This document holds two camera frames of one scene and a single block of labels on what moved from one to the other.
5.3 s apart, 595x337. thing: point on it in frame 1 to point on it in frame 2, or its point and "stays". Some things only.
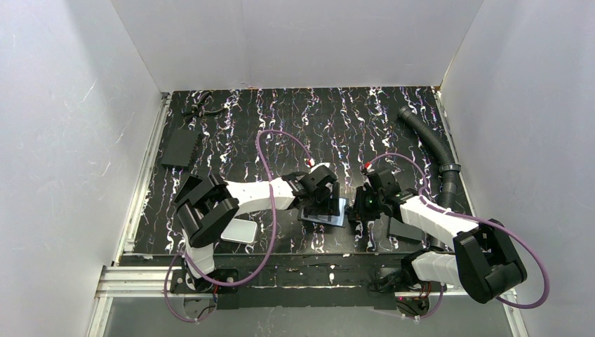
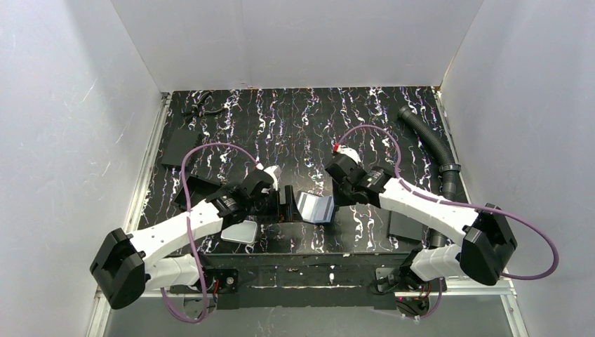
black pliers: [200, 111] stays
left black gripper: [321, 204] to [283, 204]
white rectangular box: [241, 230] stays
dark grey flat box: [398, 228] stays
